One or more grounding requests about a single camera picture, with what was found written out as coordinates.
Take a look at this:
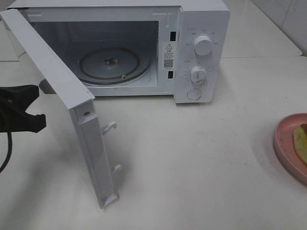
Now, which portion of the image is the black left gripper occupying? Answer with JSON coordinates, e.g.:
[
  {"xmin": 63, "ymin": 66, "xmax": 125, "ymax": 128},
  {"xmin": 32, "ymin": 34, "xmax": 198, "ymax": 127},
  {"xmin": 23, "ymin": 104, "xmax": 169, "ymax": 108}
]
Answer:
[{"xmin": 0, "ymin": 85, "xmax": 46, "ymax": 133}]

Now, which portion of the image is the white microwave door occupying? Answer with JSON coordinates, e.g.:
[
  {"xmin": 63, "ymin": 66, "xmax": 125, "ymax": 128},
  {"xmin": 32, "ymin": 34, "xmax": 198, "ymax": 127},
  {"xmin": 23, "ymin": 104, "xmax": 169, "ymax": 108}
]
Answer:
[{"xmin": 0, "ymin": 9, "xmax": 121, "ymax": 208}]

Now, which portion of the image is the round white door button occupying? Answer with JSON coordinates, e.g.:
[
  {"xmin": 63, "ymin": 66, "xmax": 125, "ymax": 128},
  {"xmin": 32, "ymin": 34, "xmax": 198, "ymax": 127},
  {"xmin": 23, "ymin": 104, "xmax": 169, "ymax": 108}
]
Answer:
[{"xmin": 187, "ymin": 89, "xmax": 201, "ymax": 100}]

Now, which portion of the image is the white timer knob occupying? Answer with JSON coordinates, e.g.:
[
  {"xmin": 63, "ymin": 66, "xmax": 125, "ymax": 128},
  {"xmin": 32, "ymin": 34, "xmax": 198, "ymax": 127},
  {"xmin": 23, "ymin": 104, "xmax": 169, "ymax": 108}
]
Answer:
[{"xmin": 190, "ymin": 67, "xmax": 208, "ymax": 84}]

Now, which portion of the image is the pink round plate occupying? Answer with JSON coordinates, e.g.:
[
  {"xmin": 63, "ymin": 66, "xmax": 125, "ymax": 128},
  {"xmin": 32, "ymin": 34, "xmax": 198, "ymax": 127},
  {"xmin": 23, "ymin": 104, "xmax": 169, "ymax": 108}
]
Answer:
[{"xmin": 273, "ymin": 113, "xmax": 307, "ymax": 184}]

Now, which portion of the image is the toast sandwich with cheese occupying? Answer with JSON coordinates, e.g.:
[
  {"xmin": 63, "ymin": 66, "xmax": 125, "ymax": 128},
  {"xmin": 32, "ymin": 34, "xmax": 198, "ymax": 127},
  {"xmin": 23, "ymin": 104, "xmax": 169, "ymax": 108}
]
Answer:
[{"xmin": 293, "ymin": 123, "xmax": 307, "ymax": 165}]

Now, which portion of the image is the glass microwave turntable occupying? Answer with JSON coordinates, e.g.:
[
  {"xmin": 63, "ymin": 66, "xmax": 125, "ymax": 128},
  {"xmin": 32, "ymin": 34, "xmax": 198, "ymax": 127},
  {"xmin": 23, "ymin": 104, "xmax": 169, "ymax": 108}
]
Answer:
[{"xmin": 77, "ymin": 40, "xmax": 154, "ymax": 86}]

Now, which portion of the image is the white warning label sticker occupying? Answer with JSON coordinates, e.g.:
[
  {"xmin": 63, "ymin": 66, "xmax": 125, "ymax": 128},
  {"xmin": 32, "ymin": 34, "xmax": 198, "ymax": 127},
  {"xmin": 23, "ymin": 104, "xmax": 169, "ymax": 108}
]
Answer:
[{"xmin": 162, "ymin": 42, "xmax": 176, "ymax": 69}]

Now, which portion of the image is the white microwave oven body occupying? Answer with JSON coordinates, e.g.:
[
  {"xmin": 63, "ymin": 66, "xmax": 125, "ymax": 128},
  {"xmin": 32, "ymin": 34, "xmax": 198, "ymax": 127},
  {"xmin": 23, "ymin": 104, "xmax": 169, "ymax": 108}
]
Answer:
[{"xmin": 6, "ymin": 0, "xmax": 230, "ymax": 104}]

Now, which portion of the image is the upper white power knob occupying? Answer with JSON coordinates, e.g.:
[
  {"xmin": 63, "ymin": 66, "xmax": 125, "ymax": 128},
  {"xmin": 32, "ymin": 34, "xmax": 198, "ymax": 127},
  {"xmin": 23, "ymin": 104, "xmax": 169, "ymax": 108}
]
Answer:
[{"xmin": 193, "ymin": 34, "xmax": 213, "ymax": 56}]

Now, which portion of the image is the black left camera cable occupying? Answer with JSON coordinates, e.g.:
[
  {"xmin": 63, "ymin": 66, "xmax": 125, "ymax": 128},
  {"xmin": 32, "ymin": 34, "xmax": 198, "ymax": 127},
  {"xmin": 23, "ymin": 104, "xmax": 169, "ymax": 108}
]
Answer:
[{"xmin": 0, "ymin": 130, "xmax": 12, "ymax": 173}]

